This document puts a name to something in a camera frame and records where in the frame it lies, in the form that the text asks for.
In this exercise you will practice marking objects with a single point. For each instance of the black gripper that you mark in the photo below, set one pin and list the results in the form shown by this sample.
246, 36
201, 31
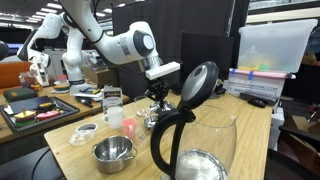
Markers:
158, 85

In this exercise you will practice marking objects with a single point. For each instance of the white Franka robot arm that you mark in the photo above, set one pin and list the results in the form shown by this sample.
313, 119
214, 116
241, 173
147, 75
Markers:
116, 50

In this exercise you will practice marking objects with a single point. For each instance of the white idle robot arm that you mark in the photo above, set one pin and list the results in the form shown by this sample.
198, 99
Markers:
73, 56

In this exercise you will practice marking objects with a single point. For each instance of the clear glass pot lid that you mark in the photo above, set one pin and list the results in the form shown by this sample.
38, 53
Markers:
83, 133

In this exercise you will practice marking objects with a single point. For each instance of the clear drinking glass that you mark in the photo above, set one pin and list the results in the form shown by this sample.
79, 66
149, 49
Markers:
140, 105

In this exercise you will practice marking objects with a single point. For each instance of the pink cup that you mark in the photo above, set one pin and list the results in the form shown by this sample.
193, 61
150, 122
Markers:
129, 126

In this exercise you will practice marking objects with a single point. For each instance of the white carton with dark label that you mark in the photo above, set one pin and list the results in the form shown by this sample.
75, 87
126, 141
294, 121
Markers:
112, 96

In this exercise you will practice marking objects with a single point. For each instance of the white mug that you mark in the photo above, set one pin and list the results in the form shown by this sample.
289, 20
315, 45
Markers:
115, 117

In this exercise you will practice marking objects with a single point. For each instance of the brown cardboard box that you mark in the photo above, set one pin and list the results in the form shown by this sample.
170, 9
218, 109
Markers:
100, 77

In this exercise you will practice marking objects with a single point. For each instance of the black monitor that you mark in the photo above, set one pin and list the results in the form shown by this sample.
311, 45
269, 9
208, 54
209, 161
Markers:
206, 50

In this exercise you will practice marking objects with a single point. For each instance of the white papers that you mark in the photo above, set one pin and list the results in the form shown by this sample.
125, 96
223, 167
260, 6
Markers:
93, 95

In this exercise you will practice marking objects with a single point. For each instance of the black marker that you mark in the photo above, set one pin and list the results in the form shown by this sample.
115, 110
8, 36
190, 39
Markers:
84, 101

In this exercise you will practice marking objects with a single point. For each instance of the black partition curtain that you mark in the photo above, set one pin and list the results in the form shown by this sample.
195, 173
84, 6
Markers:
183, 16

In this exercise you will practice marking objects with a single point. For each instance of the black tray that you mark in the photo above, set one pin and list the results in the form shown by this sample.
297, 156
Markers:
68, 108

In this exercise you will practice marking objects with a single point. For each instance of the black computer mouse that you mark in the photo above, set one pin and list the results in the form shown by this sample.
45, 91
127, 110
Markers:
256, 103

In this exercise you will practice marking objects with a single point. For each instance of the white printed moving box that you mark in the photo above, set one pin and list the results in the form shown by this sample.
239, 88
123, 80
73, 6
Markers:
256, 86

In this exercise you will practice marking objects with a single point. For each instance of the stack of coloured plates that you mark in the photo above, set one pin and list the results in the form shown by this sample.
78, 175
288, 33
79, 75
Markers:
61, 87

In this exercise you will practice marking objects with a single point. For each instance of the red cup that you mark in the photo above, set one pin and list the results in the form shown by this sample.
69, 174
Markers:
62, 78

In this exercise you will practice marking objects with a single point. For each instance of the ceiling light panel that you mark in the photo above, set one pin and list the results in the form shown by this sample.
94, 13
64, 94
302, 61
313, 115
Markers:
100, 14

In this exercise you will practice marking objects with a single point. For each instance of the black keyboard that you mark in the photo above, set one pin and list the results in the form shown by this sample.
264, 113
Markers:
263, 96

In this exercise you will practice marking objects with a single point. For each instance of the pink toy food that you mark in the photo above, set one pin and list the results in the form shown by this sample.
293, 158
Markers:
48, 115

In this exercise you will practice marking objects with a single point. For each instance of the black and yellow toy food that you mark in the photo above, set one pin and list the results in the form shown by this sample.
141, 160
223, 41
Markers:
46, 106

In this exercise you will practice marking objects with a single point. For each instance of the white idle robot gripper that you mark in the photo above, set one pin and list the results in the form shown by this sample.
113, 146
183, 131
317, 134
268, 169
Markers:
40, 71

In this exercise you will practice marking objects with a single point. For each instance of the translucent plastic bin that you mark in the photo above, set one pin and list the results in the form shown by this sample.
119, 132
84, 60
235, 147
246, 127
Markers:
276, 43

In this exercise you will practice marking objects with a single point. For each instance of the dark blue board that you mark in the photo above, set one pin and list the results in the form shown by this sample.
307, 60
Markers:
30, 102

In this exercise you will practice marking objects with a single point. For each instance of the yellow red green toy sandwich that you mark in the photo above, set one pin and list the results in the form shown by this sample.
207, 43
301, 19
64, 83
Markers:
24, 117

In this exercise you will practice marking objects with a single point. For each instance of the dark green case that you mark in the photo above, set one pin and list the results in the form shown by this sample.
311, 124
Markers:
20, 93

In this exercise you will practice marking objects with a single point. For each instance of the black office chair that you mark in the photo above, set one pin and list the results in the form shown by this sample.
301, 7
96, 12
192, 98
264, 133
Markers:
286, 166

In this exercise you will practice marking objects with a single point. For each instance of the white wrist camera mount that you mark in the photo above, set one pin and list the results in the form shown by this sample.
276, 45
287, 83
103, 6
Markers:
163, 70

